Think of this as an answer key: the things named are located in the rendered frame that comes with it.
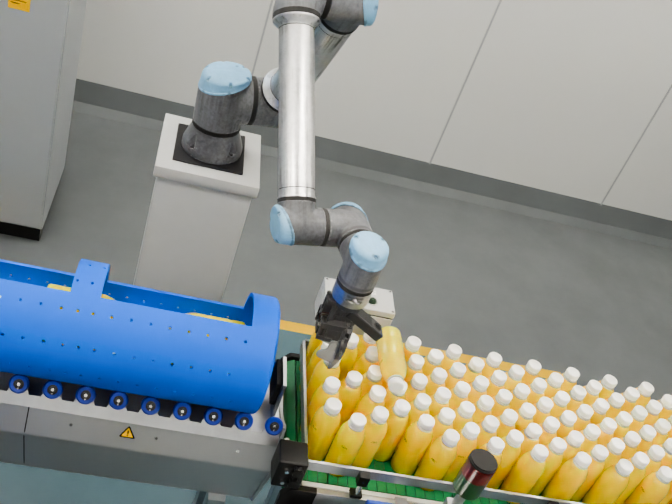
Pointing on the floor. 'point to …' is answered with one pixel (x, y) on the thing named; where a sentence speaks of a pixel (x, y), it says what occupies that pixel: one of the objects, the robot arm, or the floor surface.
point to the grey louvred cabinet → (35, 106)
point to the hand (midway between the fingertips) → (332, 358)
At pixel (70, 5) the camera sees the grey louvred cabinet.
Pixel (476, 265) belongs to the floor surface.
